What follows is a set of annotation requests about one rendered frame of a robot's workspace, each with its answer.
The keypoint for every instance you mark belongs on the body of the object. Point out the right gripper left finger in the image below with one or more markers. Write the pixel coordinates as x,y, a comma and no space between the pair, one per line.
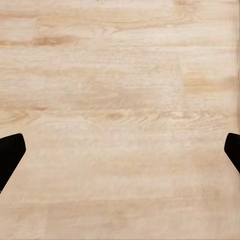
12,149

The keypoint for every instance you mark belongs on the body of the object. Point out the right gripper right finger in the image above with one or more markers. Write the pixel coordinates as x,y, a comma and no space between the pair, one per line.
232,149

